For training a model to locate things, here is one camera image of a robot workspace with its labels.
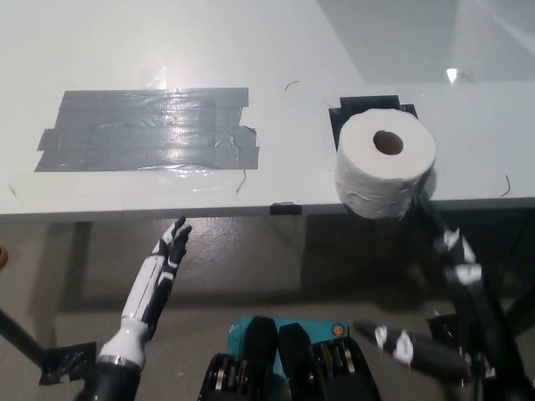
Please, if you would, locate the grey duct tape patch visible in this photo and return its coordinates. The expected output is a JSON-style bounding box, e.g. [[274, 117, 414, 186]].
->
[[33, 86, 260, 173]]

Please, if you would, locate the teal robot torso box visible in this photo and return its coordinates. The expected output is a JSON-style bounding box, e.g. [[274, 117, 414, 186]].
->
[[227, 315, 352, 377]]

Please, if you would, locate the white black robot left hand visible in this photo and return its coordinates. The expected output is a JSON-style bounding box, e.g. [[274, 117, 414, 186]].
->
[[120, 216, 192, 335]]

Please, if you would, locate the white toilet paper roll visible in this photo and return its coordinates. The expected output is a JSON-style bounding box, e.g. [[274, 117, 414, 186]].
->
[[334, 107, 439, 220]]

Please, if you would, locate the black floor tape patch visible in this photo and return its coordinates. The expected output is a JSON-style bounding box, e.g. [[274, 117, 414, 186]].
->
[[39, 342, 98, 385], [425, 311, 459, 338]]

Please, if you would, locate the black slanted table leg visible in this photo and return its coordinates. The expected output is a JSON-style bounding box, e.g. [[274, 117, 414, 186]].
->
[[0, 307, 48, 371], [501, 283, 535, 335]]

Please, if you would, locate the black ribbed robot torso block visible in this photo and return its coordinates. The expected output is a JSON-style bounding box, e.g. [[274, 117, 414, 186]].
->
[[199, 316, 290, 401], [278, 320, 381, 401]]

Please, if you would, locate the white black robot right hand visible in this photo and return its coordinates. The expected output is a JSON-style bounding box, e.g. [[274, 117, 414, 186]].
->
[[354, 179, 503, 382]]

